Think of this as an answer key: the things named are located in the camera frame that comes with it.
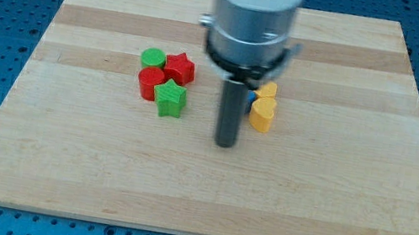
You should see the blue cube block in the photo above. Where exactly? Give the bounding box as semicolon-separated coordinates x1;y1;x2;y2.
245;90;257;115

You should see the yellow heart block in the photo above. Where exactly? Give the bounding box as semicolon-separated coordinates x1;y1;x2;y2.
248;97;278;133
254;82;278;99

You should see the red star block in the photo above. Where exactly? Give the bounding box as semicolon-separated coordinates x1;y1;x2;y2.
163;52;195;86

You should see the yellow heart block front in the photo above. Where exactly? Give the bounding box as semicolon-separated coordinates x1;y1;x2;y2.
248;97;278;133

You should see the red cylinder block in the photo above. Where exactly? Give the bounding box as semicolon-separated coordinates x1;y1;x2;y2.
138;67;165;101

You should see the wooden board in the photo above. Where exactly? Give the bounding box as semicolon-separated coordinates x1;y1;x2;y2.
0;0;419;235

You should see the green cylinder block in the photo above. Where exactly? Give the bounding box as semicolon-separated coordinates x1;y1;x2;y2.
140;47;167;68

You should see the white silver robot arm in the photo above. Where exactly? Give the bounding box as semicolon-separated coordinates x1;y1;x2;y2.
200;0;304;89

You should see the yellow heart block rear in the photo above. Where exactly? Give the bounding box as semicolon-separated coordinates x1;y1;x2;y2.
254;82;278;99

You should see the green star block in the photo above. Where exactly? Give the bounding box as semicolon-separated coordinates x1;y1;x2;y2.
154;79;187;118

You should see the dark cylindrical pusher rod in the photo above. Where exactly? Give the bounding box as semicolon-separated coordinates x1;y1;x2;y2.
215;79;248;148

